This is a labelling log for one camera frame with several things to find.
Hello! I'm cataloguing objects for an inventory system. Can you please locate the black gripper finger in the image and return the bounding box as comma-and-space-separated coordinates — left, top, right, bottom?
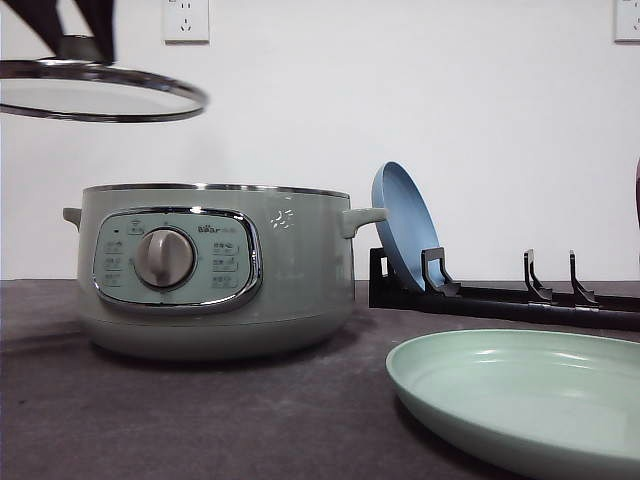
75, 0, 115, 65
4, 0, 65, 57

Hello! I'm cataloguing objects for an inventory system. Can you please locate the green plate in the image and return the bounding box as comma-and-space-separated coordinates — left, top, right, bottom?
385, 329, 640, 480

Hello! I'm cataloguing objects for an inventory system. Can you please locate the green electric steamer pot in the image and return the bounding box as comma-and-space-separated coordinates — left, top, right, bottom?
62, 183, 388, 361

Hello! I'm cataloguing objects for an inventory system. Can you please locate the blue plate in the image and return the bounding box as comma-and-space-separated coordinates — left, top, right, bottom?
372, 161, 445, 290

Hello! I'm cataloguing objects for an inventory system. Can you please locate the black plate rack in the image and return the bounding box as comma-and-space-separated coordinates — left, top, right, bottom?
369, 247, 640, 332

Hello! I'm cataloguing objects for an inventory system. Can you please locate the grey table cloth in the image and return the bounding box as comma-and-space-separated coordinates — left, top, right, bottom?
0, 279, 640, 480

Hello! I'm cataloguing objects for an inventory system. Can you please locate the white wall socket left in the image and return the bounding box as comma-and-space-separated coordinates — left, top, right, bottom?
163, 0, 210, 46

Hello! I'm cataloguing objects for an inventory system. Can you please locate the white wall socket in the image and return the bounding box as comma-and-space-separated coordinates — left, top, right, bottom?
614, 0, 640, 47
163, 0, 210, 46

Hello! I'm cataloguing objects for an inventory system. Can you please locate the white wall socket right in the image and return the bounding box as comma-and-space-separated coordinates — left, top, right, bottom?
614, 0, 640, 47

